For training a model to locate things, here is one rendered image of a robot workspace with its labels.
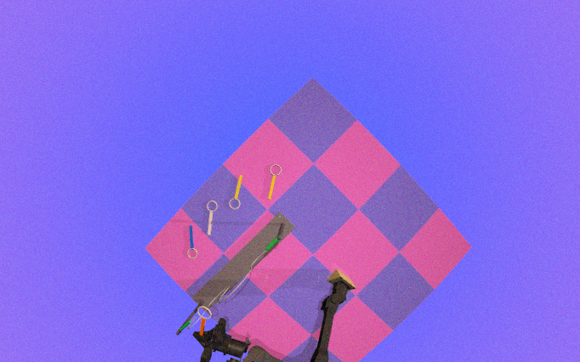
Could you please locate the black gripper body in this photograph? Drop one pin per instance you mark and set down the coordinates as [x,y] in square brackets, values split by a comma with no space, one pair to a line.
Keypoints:
[207,351]

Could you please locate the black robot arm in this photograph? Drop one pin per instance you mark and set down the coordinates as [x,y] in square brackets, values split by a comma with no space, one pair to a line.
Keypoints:
[257,354]

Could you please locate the grey loop with orange handle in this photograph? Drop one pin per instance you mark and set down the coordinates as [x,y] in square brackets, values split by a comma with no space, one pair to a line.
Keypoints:
[203,320]

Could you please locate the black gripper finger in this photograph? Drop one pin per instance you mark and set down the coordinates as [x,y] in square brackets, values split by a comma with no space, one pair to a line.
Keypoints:
[201,339]
[206,333]

